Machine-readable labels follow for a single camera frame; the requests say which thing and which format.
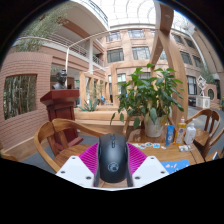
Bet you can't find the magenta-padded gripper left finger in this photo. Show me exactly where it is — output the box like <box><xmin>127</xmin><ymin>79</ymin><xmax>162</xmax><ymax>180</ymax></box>
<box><xmin>55</xmin><ymin>142</ymin><xmax>101</xmax><ymax>188</ymax></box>

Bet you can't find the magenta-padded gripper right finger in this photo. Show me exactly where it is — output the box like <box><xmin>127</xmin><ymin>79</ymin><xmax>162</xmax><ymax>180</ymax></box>
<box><xmin>126</xmin><ymin>143</ymin><xmax>170</xmax><ymax>188</ymax></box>

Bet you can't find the black computer mouse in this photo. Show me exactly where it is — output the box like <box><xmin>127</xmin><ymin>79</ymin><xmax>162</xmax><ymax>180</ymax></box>
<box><xmin>97</xmin><ymin>133</ymin><xmax>130</xmax><ymax>184</ymax></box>

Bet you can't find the blue printed mouse pad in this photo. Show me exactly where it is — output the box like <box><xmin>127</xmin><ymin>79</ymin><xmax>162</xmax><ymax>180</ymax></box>
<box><xmin>160</xmin><ymin>159</ymin><xmax>201</xmax><ymax>175</ymax></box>

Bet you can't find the blue squeeze tube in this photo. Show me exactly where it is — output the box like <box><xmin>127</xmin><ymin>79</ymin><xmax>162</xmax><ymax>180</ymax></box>
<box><xmin>165</xmin><ymin>124</ymin><xmax>176</xmax><ymax>148</ymax></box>

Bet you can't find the small white plastic case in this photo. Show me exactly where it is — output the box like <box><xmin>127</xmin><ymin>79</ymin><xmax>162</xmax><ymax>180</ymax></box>
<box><xmin>178</xmin><ymin>144</ymin><xmax>193</xmax><ymax>153</ymax></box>

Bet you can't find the yellow liquid bottle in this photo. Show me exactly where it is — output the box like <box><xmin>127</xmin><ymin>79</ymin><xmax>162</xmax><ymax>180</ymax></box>
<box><xmin>175</xmin><ymin>116</ymin><xmax>187</xmax><ymax>145</ymax></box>

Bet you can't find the white pump bottle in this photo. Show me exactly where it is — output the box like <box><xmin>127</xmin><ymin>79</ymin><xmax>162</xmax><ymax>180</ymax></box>
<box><xmin>183</xmin><ymin>122</ymin><xmax>197</xmax><ymax>146</ymax></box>

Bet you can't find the long wooden planter box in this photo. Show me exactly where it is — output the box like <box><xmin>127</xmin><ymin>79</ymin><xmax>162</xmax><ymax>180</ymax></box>
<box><xmin>73</xmin><ymin>105</ymin><xmax>128</xmax><ymax>127</ymax></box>

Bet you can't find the agave plant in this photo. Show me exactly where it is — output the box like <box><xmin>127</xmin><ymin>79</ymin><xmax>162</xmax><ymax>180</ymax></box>
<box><xmin>79</xmin><ymin>98</ymin><xmax>101</xmax><ymax>113</ymax></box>

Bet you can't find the green potted plant white pot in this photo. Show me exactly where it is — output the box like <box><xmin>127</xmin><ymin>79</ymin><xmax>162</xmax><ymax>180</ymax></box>
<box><xmin>109</xmin><ymin>63</ymin><xmax>185</xmax><ymax>138</ymax></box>

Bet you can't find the white sculpture on plinth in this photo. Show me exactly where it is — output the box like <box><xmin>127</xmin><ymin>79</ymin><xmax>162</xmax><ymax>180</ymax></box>
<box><xmin>195</xmin><ymin>74</ymin><xmax>212</xmax><ymax>109</ymax></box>

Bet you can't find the dark bust statue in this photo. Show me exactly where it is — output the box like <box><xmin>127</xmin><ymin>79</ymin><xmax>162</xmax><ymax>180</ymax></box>
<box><xmin>51</xmin><ymin>68</ymin><xmax>69</xmax><ymax>90</ymax></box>

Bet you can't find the dark red wooden pedestal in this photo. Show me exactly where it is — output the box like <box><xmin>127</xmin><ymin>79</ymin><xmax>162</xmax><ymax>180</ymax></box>
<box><xmin>39</xmin><ymin>88</ymin><xmax>84</xmax><ymax>157</ymax></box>

